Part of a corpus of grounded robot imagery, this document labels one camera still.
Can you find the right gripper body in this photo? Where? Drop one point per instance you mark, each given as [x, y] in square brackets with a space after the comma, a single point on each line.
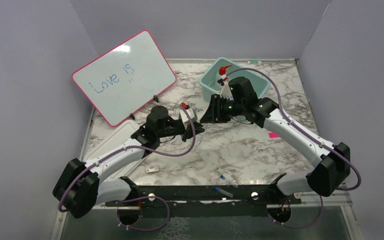
[223, 109]

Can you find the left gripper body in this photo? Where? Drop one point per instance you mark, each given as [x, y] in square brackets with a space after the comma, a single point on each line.
[186, 133]

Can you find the white wash bottle red cap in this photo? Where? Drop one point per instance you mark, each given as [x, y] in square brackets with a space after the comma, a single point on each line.
[222, 74]

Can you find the white plastic lid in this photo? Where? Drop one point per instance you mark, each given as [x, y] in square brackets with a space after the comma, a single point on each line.
[103, 140]

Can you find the blue capped test tubes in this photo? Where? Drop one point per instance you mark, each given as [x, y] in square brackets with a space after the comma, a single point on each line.
[230, 181]

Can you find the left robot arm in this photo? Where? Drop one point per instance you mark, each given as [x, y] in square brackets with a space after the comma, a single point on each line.
[82, 185]

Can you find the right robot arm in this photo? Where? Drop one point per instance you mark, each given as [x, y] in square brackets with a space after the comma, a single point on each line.
[326, 157]

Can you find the teal plastic bin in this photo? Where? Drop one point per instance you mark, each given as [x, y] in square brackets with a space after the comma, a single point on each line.
[209, 80]

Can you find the small white card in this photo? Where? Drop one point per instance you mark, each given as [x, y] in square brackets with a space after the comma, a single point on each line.
[152, 168]

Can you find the pink plastic clip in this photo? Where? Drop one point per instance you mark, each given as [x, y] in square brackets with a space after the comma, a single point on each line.
[273, 135]

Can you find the pink framed whiteboard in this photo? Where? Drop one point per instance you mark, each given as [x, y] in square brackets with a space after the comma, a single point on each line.
[124, 79]

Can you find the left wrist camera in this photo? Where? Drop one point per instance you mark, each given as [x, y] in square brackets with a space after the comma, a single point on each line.
[187, 114]

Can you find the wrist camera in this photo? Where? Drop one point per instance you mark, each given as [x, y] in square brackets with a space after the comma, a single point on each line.
[187, 114]
[225, 91]

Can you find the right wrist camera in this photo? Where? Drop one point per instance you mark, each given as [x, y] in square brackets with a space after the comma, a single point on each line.
[225, 91]

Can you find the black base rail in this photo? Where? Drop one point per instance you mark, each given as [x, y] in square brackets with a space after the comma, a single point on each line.
[194, 201]

